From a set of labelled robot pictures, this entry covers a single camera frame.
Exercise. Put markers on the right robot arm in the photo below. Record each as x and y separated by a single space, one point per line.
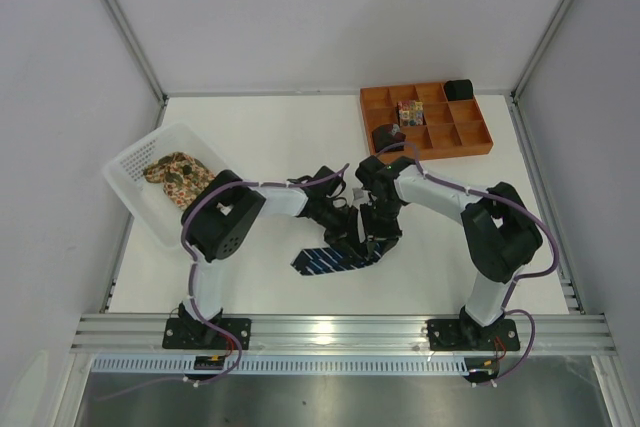
501 238

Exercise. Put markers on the wooden compartment tray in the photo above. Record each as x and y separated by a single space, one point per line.
451 129

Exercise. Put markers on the white plastic basket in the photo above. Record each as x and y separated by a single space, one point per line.
147 203

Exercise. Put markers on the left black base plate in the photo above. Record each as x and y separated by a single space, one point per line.
189 334

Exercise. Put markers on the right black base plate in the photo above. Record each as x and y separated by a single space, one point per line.
454 334

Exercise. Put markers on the colourful rolled tie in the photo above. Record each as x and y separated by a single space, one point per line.
410 113

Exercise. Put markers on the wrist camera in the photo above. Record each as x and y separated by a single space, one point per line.
375 176
325 187

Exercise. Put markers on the floral patterned tie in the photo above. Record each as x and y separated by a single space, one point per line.
183 177

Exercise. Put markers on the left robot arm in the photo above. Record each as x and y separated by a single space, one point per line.
217 222

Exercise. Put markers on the navy striped tie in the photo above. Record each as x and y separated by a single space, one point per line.
313 262

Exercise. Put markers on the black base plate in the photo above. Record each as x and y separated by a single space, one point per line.
454 334
189 334

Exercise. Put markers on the white slotted cable duct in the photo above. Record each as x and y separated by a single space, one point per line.
173 364

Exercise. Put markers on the black rolled tie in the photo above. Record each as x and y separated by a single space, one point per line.
458 90

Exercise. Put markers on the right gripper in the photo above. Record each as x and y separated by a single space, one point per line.
381 229

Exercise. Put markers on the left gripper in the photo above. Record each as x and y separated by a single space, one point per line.
345 235

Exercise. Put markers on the aluminium mounting rail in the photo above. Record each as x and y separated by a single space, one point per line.
378 335

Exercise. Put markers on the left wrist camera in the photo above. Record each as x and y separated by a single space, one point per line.
325 187

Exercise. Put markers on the dark maroon rolled tie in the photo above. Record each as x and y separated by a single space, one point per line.
388 138

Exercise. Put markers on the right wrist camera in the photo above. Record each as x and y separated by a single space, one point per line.
375 176

